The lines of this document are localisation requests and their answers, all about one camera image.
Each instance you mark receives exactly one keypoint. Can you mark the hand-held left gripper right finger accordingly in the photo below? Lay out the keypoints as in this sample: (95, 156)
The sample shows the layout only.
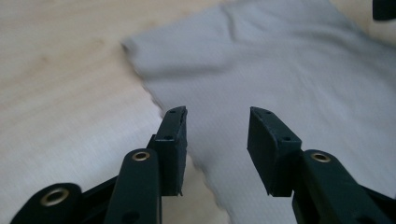
(271, 155)

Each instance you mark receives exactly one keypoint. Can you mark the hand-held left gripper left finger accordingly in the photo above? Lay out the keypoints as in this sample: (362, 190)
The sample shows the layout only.
(172, 155)

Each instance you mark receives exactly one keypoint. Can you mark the small thin cloth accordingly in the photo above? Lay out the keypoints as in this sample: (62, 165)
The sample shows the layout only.
(274, 71)

